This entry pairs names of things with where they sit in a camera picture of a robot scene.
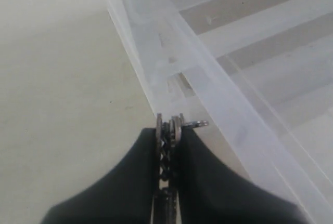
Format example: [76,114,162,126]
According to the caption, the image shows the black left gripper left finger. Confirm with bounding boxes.
[42,128,156,223]

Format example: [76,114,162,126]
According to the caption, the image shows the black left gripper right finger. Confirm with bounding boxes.
[175,128,307,223]

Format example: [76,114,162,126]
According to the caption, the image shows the white translucent drawer cabinet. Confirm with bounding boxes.
[106,0,332,223]

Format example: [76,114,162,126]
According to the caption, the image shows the wide drawer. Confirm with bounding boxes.
[156,0,333,199]

